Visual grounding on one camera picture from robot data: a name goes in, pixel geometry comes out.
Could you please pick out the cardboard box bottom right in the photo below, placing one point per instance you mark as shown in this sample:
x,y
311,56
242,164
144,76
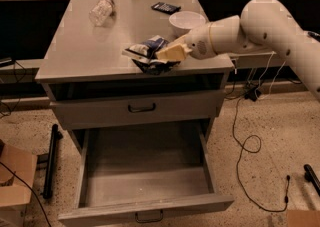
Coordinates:
x,y
303,218

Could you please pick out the black calculator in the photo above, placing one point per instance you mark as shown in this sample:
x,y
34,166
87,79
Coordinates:
x,y
165,8

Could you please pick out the black object right floor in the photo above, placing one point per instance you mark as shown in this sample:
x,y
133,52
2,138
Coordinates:
x,y
310,176

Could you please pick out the white ceramic bowl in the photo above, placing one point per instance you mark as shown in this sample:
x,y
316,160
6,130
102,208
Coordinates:
x,y
184,21

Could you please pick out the open grey middle drawer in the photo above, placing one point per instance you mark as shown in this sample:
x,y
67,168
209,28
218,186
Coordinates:
x,y
144,173

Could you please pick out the blue chip bag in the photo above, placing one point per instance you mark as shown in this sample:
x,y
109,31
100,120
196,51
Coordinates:
x,y
143,55

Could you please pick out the closed grey upper drawer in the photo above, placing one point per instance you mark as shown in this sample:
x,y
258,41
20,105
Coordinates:
x,y
121,111

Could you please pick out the grey drawer cabinet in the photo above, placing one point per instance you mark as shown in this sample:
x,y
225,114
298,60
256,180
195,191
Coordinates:
x,y
86,62

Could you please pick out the cardboard box left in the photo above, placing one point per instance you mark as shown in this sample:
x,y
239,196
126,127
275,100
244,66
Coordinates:
x,y
17,173

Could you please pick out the black bar on floor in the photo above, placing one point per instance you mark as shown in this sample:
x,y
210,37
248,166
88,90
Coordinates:
x,y
55,137

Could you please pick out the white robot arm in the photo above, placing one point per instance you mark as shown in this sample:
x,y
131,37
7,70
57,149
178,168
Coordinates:
x,y
261,24

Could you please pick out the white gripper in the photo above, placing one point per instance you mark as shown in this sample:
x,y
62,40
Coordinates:
x,y
197,45

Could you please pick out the cardboard box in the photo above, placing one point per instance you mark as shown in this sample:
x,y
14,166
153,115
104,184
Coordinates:
x,y
303,218
17,173

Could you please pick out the clear glass jar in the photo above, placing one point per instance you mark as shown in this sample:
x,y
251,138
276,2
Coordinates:
x,y
101,11

